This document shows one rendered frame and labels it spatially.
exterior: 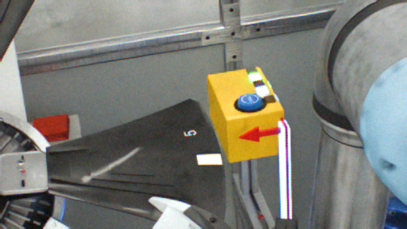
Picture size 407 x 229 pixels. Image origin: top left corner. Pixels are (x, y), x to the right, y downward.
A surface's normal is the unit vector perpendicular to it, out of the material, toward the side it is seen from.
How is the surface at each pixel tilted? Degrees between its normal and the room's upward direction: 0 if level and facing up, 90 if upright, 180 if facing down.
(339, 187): 86
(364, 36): 38
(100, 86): 90
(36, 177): 6
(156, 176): 18
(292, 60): 90
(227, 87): 0
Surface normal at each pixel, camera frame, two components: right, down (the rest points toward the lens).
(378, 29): -0.54, -0.67
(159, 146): 0.06, -0.73
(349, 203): -0.29, 0.50
